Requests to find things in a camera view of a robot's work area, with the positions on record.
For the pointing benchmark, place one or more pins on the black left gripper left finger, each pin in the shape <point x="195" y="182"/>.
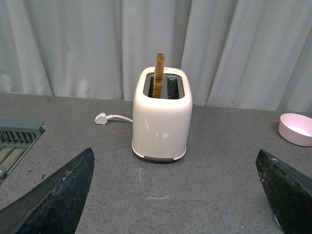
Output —
<point x="56" y="204"/>

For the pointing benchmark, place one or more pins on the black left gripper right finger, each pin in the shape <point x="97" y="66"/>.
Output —
<point x="289" y="193"/>

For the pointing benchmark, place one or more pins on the pink bowl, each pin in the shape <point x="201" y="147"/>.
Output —
<point x="296" y="129"/>

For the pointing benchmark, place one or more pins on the green dish rack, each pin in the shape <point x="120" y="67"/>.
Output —
<point x="17" y="136"/>

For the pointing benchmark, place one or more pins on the white power plug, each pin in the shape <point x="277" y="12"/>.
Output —
<point x="101" y="119"/>

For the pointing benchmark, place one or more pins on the cream white toaster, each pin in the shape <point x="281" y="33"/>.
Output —
<point x="161" y="125"/>

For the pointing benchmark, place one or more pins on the toast bread slice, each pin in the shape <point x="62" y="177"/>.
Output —
<point x="158" y="75"/>

